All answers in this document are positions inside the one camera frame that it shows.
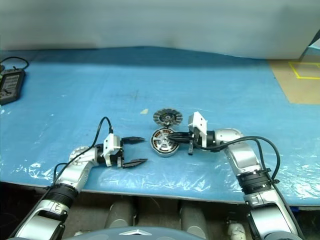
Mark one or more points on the black rotor with silver spokes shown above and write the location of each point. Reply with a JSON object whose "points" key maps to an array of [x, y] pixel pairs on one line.
{"points": [[162, 144]]}

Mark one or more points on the white lumpy object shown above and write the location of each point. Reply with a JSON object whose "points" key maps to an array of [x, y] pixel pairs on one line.
{"points": [[237, 230]]}

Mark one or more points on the small white scrap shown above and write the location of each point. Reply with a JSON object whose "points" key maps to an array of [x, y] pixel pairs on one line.
{"points": [[144, 111]]}

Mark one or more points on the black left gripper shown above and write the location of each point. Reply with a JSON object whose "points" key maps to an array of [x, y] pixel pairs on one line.
{"points": [[119, 157]]}

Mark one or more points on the white backdrop sheet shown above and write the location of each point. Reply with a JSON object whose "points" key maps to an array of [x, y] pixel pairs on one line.
{"points": [[150, 22]]}

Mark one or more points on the grey robot torso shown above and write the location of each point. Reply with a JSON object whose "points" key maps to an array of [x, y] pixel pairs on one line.
{"points": [[170, 235]]}

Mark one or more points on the black box with label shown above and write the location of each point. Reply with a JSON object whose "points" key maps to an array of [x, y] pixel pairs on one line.
{"points": [[11, 86]]}

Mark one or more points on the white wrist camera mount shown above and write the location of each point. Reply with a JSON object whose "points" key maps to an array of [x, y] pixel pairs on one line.
{"points": [[110, 145], [200, 122]]}

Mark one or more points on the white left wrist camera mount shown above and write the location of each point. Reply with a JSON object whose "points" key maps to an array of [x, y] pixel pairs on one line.
{"points": [[110, 145]]}

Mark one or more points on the yellow floor tape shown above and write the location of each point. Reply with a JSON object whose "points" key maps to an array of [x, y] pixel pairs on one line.
{"points": [[307, 77]]}

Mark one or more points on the dark grey rounded shape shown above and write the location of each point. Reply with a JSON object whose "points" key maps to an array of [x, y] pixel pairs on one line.
{"points": [[193, 217], [122, 215]]}

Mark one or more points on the motor stator with copper windings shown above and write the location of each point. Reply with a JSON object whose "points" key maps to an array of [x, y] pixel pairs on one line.
{"points": [[162, 153]]}

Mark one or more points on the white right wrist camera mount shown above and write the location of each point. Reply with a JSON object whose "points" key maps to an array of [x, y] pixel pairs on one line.
{"points": [[200, 122]]}

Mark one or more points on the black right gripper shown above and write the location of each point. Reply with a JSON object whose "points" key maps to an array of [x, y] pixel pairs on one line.
{"points": [[195, 137]]}

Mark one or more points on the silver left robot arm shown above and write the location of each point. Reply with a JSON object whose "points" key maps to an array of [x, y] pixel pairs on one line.
{"points": [[75, 172]]}

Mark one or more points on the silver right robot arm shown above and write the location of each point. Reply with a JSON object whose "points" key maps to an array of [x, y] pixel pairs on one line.
{"points": [[240, 155]]}

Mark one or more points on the blue plastic table cover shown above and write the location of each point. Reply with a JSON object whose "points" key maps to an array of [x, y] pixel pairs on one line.
{"points": [[75, 87]]}

